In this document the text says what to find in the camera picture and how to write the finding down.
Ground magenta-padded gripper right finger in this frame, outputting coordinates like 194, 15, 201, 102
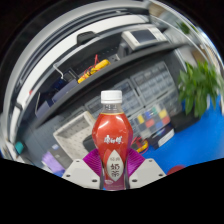
124, 148, 167, 190

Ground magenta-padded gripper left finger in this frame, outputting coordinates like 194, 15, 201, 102
62, 148, 102, 190

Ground red drink bottle white cap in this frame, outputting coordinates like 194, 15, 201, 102
91, 89, 134, 192

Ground dark grey flat box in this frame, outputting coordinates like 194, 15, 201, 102
49, 143, 73, 169

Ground yellow multimeter with red leads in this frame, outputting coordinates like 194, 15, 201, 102
131, 136, 150, 154

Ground black box with white label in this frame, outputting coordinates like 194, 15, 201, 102
148, 128, 176, 150

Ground white perforated tray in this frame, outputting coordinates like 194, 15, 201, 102
53, 110, 98, 160

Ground clear organizer box colourful parts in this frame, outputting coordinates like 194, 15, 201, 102
133, 104, 172, 134

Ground flat black case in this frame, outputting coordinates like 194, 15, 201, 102
169, 109, 201, 133

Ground green potted plant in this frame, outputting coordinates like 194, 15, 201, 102
176, 60, 224, 118

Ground yellow tool with red leads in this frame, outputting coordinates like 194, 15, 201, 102
77, 54, 112, 84

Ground black overhead lamp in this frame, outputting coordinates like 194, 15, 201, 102
77, 30, 97, 45

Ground white bench instrument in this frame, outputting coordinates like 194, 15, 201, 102
120, 25, 168, 48

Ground white shelf unit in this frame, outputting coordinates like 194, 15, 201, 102
149, 6, 218, 64

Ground black wall shelf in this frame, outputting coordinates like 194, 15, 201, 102
31, 31, 188, 129

